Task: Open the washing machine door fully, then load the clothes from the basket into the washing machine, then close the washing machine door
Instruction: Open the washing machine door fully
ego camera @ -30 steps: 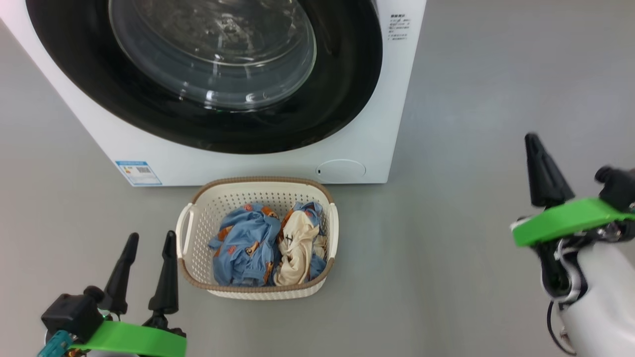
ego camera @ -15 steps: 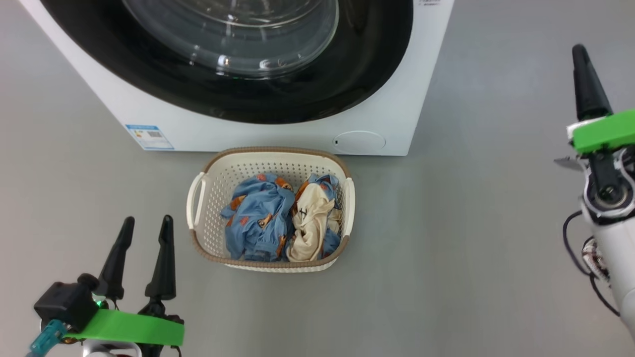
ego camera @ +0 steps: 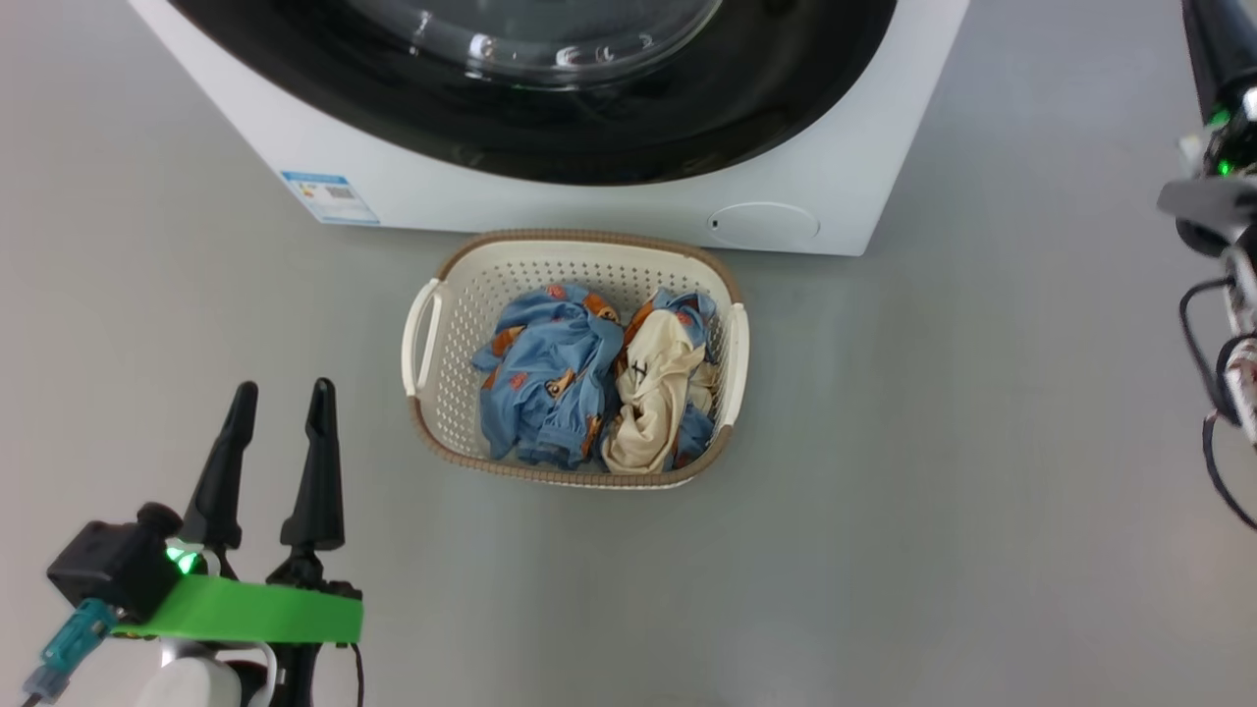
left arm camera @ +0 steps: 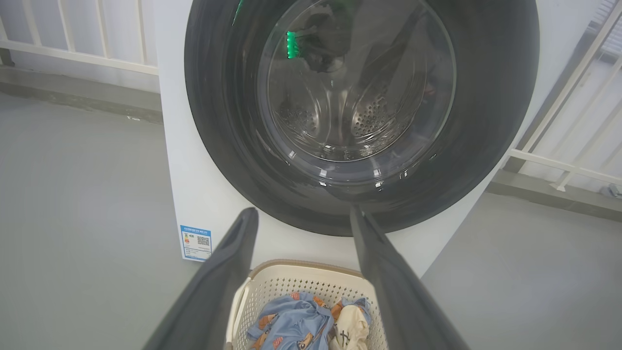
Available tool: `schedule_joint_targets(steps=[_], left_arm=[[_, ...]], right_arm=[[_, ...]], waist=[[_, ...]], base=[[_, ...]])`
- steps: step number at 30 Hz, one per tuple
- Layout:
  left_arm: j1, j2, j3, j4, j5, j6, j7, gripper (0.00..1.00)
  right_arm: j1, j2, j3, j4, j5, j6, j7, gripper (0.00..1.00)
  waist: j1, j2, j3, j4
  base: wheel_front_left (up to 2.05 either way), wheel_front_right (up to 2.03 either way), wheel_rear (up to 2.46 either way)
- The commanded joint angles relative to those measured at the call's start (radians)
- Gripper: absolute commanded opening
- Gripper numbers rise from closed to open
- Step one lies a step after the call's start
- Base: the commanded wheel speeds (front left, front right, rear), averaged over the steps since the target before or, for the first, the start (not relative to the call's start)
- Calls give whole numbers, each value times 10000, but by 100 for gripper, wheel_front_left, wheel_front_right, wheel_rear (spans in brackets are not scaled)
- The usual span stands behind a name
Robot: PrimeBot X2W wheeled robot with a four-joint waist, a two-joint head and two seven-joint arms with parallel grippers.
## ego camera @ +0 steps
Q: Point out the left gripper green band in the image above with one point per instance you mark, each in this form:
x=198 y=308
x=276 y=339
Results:
x=255 y=611

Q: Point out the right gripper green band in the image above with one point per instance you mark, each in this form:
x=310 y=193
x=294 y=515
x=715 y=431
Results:
x=1232 y=142

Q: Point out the blue printed garment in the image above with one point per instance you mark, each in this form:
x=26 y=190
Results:
x=545 y=373

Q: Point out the cream garment with blue sleeves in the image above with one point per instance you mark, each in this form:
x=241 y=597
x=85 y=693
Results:
x=653 y=393

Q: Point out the black glass washing machine door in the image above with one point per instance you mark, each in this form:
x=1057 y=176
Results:
x=746 y=108

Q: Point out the cream perforated laundry basket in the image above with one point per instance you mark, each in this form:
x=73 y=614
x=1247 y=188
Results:
x=462 y=295

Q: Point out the white front-load washing machine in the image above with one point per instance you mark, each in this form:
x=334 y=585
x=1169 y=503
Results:
x=589 y=211

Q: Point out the blue energy label sticker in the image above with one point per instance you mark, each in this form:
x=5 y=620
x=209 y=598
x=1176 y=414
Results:
x=329 y=196

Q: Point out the round white filter cover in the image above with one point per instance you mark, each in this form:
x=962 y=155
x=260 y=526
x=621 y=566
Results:
x=764 y=225

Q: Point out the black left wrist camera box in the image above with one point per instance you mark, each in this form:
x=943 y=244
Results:
x=113 y=565

